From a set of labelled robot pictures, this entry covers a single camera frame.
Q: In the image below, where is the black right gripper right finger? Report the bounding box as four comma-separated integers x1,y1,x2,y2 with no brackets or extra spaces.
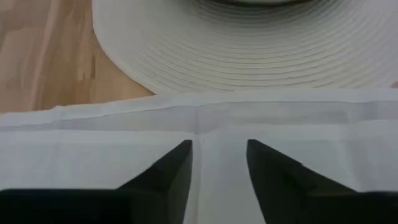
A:
247,139,398,224

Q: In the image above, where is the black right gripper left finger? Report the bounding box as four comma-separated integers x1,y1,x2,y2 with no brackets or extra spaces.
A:
0,139,193,224

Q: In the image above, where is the white cloth napkin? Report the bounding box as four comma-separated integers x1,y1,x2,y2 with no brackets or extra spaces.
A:
0,88,398,224

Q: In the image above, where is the round white woven placemat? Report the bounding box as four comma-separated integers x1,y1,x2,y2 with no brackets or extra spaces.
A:
91,0,398,96

